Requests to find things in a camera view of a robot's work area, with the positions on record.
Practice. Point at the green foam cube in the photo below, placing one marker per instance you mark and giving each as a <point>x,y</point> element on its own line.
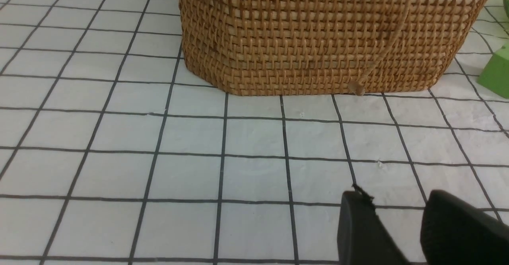
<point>495,75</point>

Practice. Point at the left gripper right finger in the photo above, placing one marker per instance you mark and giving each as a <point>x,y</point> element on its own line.
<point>454,232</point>

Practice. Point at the white grid tablecloth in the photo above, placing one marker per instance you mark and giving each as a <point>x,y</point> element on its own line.
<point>113,153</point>

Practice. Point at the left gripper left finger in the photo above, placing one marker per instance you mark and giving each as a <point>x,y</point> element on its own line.
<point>362,238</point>

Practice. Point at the woven rattan basket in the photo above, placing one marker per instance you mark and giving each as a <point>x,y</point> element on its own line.
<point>315,47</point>

